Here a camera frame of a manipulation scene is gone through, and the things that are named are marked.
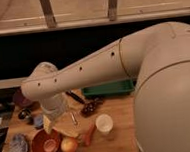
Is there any white cup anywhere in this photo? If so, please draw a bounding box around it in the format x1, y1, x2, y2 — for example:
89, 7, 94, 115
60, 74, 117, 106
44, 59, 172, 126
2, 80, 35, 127
95, 114, 114, 135

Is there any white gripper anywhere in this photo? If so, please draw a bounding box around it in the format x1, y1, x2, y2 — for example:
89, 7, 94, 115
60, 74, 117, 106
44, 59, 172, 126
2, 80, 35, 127
40, 94, 68, 134

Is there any dark round object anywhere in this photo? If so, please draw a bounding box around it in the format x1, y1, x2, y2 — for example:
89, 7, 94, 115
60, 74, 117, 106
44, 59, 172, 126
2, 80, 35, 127
18, 108, 32, 120

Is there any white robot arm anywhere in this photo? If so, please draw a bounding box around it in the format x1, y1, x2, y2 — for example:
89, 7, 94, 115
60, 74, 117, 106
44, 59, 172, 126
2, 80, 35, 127
21, 21, 190, 152

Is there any black marker pen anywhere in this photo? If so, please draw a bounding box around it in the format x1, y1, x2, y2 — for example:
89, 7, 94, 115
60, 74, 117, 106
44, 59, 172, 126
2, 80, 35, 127
66, 91, 85, 105

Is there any blue grey cloth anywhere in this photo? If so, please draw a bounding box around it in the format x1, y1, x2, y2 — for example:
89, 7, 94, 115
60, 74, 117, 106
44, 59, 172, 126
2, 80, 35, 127
8, 133, 29, 152

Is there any silver metal clip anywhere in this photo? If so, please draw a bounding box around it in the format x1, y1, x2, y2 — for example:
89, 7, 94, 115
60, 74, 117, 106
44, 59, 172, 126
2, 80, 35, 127
71, 112, 78, 125

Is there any blue small object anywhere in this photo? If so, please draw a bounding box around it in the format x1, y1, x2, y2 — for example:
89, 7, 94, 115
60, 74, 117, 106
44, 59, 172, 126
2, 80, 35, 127
33, 114, 44, 130

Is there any yellow red apple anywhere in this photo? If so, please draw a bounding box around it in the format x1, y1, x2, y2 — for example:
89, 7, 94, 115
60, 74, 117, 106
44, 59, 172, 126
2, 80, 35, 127
60, 137, 79, 152

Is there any green tray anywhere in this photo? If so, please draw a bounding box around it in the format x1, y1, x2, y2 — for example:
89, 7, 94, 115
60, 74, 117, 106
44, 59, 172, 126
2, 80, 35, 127
82, 79, 134, 98

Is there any purple bowl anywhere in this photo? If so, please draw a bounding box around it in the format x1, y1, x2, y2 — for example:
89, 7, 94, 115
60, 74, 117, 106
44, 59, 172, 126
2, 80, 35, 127
13, 89, 33, 108

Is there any orange carrot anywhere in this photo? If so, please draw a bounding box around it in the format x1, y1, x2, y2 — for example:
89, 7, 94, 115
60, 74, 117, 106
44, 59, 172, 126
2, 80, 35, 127
83, 124, 96, 147

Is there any dark grape bunch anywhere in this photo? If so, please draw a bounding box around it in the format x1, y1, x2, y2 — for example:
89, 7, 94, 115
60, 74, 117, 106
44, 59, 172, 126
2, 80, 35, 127
81, 98, 103, 117

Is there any red bowl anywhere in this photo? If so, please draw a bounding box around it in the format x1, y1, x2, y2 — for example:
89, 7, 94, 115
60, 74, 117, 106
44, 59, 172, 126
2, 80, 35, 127
31, 129, 61, 152

